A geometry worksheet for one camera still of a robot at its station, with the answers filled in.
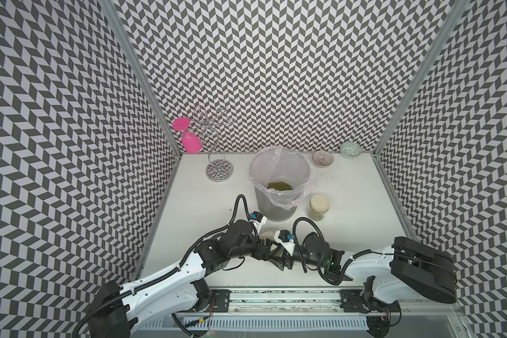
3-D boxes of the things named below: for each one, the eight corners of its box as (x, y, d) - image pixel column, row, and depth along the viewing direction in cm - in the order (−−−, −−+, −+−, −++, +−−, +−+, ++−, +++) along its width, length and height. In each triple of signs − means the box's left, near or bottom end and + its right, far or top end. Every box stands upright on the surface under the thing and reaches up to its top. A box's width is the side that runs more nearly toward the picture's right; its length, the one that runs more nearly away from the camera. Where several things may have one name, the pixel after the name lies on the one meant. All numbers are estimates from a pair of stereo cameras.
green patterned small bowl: (350, 161, 115) (352, 156, 111) (336, 151, 120) (338, 145, 117) (362, 153, 119) (365, 148, 115) (348, 144, 124) (350, 138, 120)
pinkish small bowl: (312, 167, 112) (314, 163, 109) (310, 155, 118) (311, 150, 115) (333, 167, 112) (335, 163, 109) (329, 155, 118) (331, 150, 115)
